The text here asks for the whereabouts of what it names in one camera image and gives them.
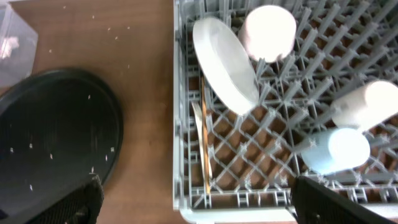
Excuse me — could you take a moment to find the grey dishwasher rack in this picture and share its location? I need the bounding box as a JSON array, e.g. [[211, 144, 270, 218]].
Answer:
[[173, 0, 397, 223]]

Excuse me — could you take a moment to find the small white cup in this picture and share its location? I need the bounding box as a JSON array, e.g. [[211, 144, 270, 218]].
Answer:
[[331, 80, 397, 131]]

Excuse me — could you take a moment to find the white plastic fork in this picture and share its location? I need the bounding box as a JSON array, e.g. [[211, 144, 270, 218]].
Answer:
[[191, 101, 205, 174]]

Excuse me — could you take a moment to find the blue plastic cup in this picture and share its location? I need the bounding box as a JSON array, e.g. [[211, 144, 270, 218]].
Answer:
[[301, 128, 371, 175]]

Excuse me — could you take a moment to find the clear plastic bin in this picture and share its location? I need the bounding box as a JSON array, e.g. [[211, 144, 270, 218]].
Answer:
[[1, 2, 39, 88]]

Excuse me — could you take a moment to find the round black tray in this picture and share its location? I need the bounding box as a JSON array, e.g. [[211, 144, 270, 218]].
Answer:
[[1, 68, 124, 223]]

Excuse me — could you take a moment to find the wooden chopstick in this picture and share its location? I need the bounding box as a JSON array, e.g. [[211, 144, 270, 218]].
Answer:
[[201, 77, 211, 194]]

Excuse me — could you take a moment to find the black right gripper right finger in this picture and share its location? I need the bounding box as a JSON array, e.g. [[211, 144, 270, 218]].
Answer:
[[289, 176, 394, 224]]

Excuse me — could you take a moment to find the grey plate with food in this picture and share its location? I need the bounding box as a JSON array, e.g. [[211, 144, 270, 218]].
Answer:
[[192, 17, 259, 115]]

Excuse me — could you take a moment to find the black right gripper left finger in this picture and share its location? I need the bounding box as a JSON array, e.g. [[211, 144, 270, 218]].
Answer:
[[27, 174, 104, 223]]

